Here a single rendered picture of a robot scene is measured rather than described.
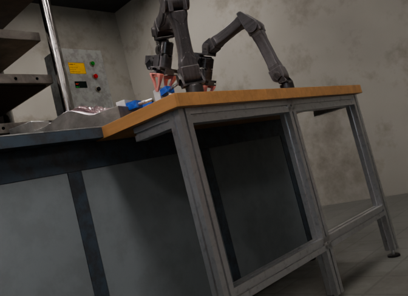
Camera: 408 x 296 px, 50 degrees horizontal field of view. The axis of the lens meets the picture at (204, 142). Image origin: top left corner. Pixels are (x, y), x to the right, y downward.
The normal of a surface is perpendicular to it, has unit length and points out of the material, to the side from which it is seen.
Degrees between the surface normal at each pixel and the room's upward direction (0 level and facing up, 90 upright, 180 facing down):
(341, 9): 90
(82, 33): 90
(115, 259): 90
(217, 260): 90
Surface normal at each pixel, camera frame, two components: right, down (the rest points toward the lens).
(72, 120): -0.41, 0.04
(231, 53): -0.68, 0.11
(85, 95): 0.72, -0.23
